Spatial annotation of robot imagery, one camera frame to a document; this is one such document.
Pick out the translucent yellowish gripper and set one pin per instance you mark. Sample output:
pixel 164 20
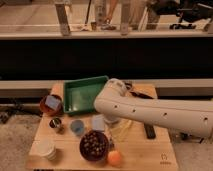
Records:
pixel 118 131

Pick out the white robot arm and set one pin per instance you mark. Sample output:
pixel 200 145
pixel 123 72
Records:
pixel 187 116

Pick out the dark bowl of grapes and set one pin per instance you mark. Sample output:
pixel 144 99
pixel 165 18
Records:
pixel 94 146

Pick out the blue plastic cup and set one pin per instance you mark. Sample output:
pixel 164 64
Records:
pixel 77 127

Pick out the small metal cup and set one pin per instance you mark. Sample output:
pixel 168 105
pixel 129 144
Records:
pixel 56 124

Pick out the white paper cup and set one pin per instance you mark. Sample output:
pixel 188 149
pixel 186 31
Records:
pixel 46 148

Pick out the orange fruit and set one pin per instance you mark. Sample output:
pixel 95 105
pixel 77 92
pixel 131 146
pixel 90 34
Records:
pixel 114 158

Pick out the black remote control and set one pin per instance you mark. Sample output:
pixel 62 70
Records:
pixel 150 132

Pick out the green plastic tray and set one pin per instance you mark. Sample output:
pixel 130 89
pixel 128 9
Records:
pixel 79 95

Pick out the blue sponge block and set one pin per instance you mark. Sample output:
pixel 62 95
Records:
pixel 52 102

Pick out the red bowl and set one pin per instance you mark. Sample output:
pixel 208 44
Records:
pixel 50 112

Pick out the black handled can opener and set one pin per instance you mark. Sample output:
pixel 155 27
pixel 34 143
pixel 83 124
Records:
pixel 136 91

